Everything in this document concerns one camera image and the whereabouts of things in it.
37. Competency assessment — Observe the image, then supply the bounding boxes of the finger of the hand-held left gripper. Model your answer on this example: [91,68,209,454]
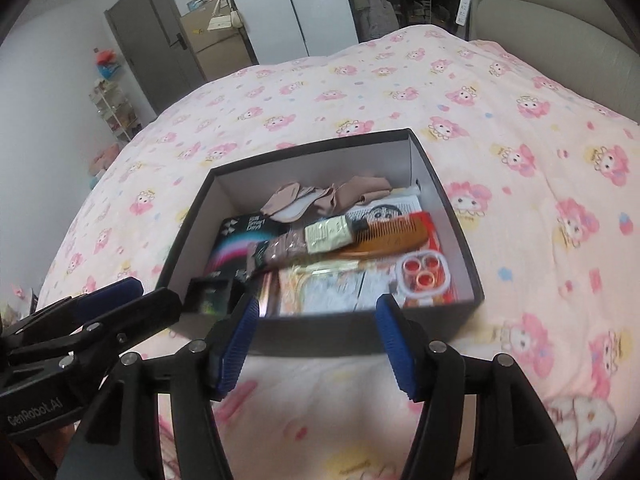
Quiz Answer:
[0,276,145,352]
[10,287,184,377]

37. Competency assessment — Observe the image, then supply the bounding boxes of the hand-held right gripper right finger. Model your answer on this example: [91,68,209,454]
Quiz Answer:
[375,292,571,480]

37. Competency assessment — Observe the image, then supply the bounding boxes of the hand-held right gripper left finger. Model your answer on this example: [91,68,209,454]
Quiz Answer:
[62,292,261,480]

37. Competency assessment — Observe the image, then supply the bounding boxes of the black cardboard box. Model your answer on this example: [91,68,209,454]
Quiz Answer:
[155,128,485,356]

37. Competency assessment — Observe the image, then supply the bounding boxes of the brown wooden comb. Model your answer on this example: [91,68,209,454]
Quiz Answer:
[340,212,434,259]

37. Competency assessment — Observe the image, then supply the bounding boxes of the small black box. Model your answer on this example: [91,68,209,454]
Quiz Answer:
[189,276,246,317]

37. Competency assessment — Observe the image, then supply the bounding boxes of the clear case with orange rings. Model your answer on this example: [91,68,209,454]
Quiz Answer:
[394,252,454,302]

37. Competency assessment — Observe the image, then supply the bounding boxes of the pale printed packet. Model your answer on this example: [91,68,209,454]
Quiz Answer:
[276,264,367,317]

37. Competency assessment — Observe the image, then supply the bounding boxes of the black packet with pink arc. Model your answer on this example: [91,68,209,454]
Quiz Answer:
[207,212,292,282]

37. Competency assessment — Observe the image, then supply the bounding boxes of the red snack packet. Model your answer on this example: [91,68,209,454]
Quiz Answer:
[400,211,459,307]

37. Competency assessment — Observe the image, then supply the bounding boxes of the brown tube with yellow label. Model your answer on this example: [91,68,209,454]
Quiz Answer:
[247,215,362,279]

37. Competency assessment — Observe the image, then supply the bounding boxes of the large pink plush toy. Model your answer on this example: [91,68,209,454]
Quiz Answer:
[88,142,121,176]

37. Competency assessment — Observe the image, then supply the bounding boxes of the white cartoon printed packet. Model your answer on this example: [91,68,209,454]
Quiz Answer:
[346,194,424,224]

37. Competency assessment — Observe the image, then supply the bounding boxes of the beige sock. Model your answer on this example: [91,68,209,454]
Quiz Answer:
[260,181,323,224]
[320,175,394,212]

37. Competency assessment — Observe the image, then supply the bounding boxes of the white shelf rack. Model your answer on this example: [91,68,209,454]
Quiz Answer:
[89,80,144,144]

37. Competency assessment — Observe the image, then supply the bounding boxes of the red and blue toy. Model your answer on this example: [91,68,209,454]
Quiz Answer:
[92,47,121,81]

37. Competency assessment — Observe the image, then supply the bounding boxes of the pink printed blanket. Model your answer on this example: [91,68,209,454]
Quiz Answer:
[10,25,640,480]

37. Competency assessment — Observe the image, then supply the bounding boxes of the grey door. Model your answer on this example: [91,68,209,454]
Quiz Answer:
[104,0,207,117]

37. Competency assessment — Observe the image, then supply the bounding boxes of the brown cabinet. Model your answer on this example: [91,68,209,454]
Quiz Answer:
[179,7,262,82]

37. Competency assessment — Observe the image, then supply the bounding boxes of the white handbag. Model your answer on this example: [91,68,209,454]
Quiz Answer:
[207,0,246,32]

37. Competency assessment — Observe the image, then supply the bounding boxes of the hanging clothes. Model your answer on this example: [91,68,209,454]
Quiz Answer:
[337,0,474,44]

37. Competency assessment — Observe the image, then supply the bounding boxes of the white wardrobe panel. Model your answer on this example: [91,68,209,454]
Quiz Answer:
[275,0,359,59]

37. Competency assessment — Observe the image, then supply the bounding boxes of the beige sofa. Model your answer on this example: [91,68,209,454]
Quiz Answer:
[467,0,640,127]

